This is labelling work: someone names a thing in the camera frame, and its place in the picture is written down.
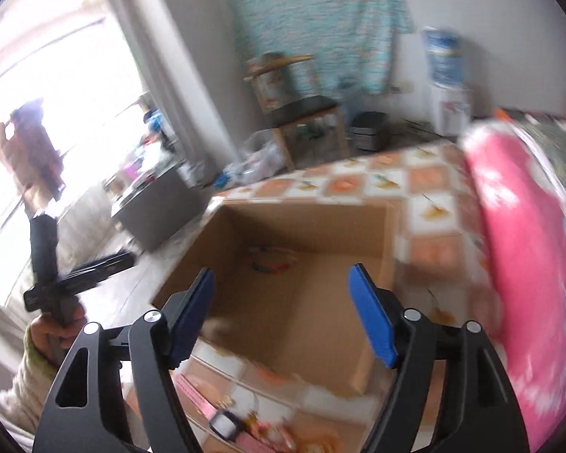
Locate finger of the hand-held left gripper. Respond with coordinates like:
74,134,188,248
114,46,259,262
71,251,137,288

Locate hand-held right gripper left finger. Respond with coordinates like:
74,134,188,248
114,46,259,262
32,268,217,453

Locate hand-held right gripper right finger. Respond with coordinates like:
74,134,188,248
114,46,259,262
348,263,531,453

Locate brown cardboard box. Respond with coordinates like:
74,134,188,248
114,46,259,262
151,198,401,397

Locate multicoloured bracelet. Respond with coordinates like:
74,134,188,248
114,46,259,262
248,245,299,275

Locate person's left forearm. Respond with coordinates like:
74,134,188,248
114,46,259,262
0,325,66,447

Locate person's left hand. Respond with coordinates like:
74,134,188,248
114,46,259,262
28,301,88,370

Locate dark grey cabinet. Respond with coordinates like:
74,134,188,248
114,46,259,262
111,163,213,252

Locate brown blurry object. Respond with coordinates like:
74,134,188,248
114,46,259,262
0,98,68,208

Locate pink smartwatch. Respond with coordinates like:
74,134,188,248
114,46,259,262
172,373,265,453

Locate tiled ginkgo print tablecloth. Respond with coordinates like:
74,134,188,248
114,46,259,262
123,139,505,453

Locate pink floral blanket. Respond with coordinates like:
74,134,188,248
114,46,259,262
457,120,566,439

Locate clear plastic bags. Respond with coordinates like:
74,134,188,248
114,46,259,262
221,132,284,185

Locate black bin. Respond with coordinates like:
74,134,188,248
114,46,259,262
349,112,390,152

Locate grey curtain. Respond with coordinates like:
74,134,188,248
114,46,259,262
92,0,246,190

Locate wooden chair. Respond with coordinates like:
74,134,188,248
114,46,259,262
245,54,352,173

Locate white water dispenser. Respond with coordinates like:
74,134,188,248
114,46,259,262
431,82,472,140

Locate grey patterned pillow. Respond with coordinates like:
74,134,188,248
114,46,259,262
500,111,566,208

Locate blue water bottle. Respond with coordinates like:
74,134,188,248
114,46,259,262
422,26,468,88

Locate teal floral cloth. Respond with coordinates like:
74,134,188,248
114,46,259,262
226,0,413,97

